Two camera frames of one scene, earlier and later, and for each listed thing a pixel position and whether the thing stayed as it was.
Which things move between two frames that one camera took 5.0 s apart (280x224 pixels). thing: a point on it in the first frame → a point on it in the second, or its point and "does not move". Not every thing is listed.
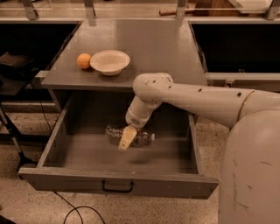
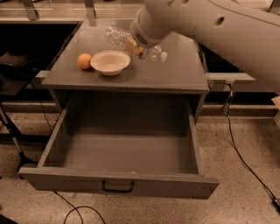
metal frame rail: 88,15 does not move
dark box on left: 17,67 does not move
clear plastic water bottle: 113,133 → 117,36
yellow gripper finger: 128,135 → 133,48
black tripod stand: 16,136 does not move
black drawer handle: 116,191 does not move
